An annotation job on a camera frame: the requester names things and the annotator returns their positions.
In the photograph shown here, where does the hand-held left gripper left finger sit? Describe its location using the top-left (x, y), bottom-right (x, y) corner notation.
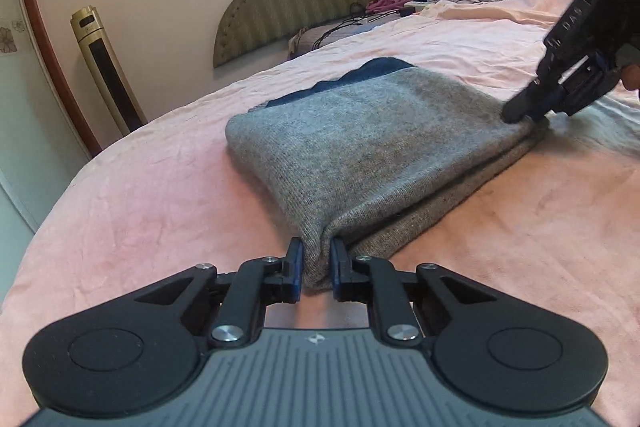
top-left (135, 237), bottom-right (305, 349)

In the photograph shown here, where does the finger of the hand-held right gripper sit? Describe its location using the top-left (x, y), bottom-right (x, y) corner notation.
top-left (531, 89), bottom-right (571, 124)
top-left (501, 77), bottom-right (551, 124)

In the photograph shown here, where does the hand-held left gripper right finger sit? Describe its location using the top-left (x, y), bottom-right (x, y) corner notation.
top-left (330, 237), bottom-right (499, 344)

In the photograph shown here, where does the navy and grey sweater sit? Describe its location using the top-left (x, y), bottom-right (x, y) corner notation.
top-left (225, 57), bottom-right (551, 292)

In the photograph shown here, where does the person's right hand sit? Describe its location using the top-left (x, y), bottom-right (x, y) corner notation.
top-left (622, 61), bottom-right (640, 92)

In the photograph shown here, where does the pink blanket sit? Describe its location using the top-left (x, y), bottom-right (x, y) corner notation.
top-left (0, 0), bottom-right (640, 427)

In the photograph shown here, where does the purple cloth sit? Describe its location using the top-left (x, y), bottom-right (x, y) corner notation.
top-left (365, 0), bottom-right (416, 15)

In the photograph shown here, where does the grey ruffled pillow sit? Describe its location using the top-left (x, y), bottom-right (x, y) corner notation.
top-left (287, 14), bottom-right (401, 60)

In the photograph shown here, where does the gold tower fan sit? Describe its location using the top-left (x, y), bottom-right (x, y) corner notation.
top-left (70, 5), bottom-right (148, 135)

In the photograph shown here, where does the black cable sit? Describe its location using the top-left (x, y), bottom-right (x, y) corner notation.
top-left (312, 2), bottom-right (373, 50)

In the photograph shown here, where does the brown wooden frame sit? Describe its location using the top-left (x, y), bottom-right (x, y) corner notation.
top-left (10, 0), bottom-right (103, 158)

